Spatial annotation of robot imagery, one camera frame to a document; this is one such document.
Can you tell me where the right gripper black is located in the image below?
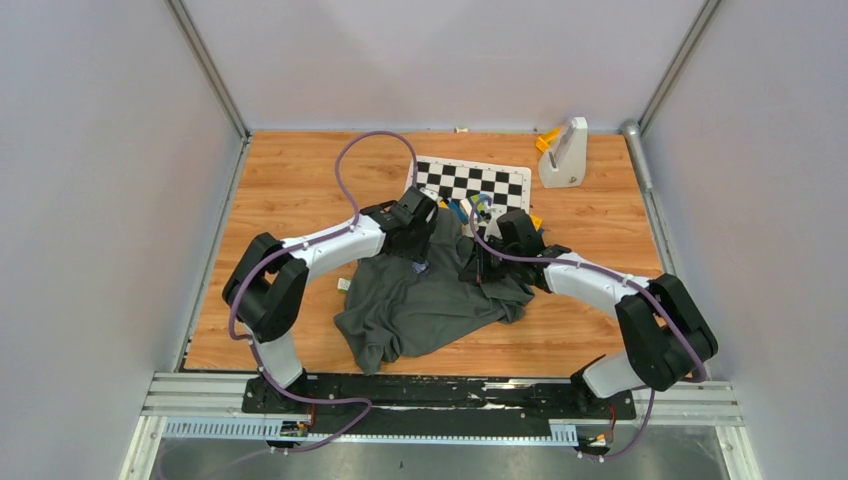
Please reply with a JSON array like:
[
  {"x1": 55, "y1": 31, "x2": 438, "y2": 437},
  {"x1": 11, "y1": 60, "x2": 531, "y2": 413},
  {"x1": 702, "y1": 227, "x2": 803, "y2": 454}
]
[{"x1": 458, "y1": 236, "x2": 520, "y2": 285}]

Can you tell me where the grey t-shirt garment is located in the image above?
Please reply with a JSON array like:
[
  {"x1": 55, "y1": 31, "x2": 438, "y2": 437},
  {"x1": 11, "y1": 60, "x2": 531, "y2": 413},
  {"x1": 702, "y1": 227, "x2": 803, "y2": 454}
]
[{"x1": 334, "y1": 209, "x2": 535, "y2": 375}]

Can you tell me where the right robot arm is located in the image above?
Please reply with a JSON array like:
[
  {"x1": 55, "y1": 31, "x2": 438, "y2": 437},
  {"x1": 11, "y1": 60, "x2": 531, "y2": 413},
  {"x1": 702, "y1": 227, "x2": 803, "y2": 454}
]
[{"x1": 467, "y1": 207, "x2": 718, "y2": 418}]

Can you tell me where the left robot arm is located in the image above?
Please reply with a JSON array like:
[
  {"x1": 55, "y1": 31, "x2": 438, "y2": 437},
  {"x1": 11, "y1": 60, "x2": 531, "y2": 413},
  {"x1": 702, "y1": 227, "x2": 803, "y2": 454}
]
[{"x1": 222, "y1": 187, "x2": 439, "y2": 413}]

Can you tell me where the colourful stacked block tower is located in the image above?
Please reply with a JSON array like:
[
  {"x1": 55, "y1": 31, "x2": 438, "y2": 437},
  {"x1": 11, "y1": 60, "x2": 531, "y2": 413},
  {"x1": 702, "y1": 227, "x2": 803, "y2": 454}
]
[{"x1": 447, "y1": 193, "x2": 492, "y2": 225}]

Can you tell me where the black white checkerboard mat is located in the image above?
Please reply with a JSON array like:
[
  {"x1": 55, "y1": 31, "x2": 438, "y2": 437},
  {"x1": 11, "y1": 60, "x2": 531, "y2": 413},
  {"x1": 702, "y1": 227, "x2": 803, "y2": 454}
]
[{"x1": 406, "y1": 156, "x2": 532, "y2": 235}]

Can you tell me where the white wedge stand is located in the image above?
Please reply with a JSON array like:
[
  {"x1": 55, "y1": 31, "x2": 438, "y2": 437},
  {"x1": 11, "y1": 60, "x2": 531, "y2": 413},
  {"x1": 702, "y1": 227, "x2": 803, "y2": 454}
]
[{"x1": 538, "y1": 117, "x2": 589, "y2": 188}]

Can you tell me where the orange clip behind stand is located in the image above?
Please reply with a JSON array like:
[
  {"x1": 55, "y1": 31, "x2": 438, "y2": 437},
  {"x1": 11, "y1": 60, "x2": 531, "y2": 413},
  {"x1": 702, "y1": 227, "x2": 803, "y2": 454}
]
[{"x1": 534, "y1": 125, "x2": 563, "y2": 153}]

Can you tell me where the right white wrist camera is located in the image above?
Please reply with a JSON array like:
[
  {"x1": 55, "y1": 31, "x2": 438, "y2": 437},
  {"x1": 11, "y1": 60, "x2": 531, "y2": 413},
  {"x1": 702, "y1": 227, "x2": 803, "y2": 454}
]
[{"x1": 480, "y1": 205, "x2": 506, "y2": 241}]

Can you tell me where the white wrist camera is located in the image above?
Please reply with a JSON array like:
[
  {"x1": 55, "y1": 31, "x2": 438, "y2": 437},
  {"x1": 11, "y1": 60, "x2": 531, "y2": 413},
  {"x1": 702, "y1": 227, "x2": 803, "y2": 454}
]
[
  {"x1": 420, "y1": 188, "x2": 441, "y2": 204},
  {"x1": 480, "y1": 205, "x2": 506, "y2": 241}
]

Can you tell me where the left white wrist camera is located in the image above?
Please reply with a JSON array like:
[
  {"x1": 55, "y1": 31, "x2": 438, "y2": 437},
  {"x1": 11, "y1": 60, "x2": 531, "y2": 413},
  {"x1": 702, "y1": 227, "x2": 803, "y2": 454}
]
[{"x1": 420, "y1": 188, "x2": 441, "y2": 204}]

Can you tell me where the aluminium frame rail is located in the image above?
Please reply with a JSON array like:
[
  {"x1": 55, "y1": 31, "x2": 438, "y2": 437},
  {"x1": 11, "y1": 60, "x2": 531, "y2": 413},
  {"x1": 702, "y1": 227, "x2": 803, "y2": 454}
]
[{"x1": 122, "y1": 372, "x2": 761, "y2": 479}]

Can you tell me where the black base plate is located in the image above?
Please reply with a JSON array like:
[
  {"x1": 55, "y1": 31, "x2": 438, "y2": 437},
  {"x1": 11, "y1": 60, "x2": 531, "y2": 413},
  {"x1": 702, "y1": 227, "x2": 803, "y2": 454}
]
[{"x1": 241, "y1": 373, "x2": 636, "y2": 437}]

